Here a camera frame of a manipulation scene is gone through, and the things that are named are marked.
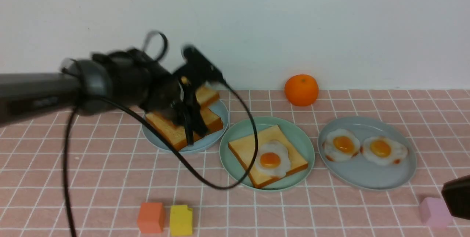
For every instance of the grey-blue egg plate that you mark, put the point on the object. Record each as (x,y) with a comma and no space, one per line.
(362,173)

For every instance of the dark object at edge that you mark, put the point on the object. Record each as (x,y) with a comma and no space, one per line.
(456,194)

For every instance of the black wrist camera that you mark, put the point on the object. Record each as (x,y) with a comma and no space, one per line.
(197,70)

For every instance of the mint green plate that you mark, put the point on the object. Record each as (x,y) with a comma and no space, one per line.
(294,135)

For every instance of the pink foam cube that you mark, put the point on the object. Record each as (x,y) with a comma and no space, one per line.
(434,212)

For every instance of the fried egg left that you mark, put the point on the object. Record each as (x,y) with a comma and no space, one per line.
(341,145)

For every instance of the fried egg right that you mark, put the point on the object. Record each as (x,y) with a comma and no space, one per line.
(383,151)

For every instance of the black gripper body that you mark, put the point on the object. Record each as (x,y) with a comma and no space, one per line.
(139,80)

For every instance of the orange fruit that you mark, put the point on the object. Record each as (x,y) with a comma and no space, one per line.
(301,90)

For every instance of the light blue bread plate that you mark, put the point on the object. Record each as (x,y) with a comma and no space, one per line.
(203,144)

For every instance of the yellow foam cube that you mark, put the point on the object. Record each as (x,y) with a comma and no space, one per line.
(181,220)

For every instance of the toast slice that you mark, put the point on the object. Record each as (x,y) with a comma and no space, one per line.
(206,96)
(176,135)
(244,151)

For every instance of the orange foam cube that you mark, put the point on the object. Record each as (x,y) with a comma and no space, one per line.
(151,218)

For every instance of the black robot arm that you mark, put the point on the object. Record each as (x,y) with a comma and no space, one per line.
(105,81)

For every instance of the fried egg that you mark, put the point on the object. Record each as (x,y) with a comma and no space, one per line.
(383,151)
(273,159)
(341,145)

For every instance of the fried egg front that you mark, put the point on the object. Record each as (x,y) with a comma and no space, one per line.
(273,159)

